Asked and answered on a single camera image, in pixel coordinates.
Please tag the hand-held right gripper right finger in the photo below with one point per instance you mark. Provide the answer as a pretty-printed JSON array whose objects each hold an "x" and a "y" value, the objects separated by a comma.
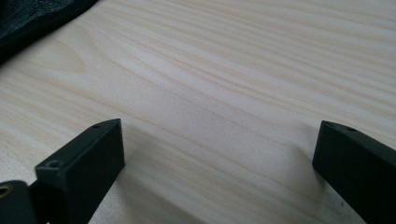
[{"x": 361, "y": 171}]

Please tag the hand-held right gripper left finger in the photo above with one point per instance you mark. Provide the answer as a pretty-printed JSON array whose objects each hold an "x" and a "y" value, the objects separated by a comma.
[{"x": 81, "y": 174}]

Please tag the dark fuzzy cloth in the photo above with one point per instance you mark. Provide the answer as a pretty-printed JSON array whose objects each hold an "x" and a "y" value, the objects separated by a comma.
[{"x": 28, "y": 18}]

